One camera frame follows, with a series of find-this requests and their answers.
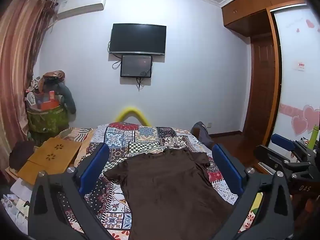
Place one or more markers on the wooden overhead cabinet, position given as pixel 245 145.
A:
pixel 250 7

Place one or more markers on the brown cloth bundle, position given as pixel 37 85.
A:
pixel 53 76

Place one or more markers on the striped brown curtain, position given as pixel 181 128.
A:
pixel 15 55

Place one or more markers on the green bottle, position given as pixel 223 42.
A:
pixel 313 137

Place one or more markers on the wooden lap desk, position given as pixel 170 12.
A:
pixel 50 157

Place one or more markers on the dark maroon cloth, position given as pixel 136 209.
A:
pixel 21 153

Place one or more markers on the white air conditioner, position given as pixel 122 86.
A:
pixel 80 6

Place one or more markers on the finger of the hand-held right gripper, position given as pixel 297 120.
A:
pixel 282 141
pixel 272 157

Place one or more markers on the green fabric storage bag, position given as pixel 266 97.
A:
pixel 48 120

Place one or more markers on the brown shirt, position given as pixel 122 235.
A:
pixel 170 192

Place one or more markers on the wall-mounted black television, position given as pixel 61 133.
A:
pixel 137 38

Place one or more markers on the yellow foam hoop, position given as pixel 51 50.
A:
pixel 132 112

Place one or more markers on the pile of papers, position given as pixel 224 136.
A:
pixel 15 202

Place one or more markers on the small black wall monitor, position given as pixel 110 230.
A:
pixel 136 65

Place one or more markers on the red and white label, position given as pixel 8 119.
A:
pixel 300 66

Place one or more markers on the patchwork printed blanket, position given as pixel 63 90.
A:
pixel 120 140

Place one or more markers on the red box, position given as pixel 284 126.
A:
pixel 48 102

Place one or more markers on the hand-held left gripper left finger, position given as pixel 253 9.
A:
pixel 96 165

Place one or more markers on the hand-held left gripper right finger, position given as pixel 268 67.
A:
pixel 228 170

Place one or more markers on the grey jacket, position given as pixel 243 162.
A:
pixel 68 97

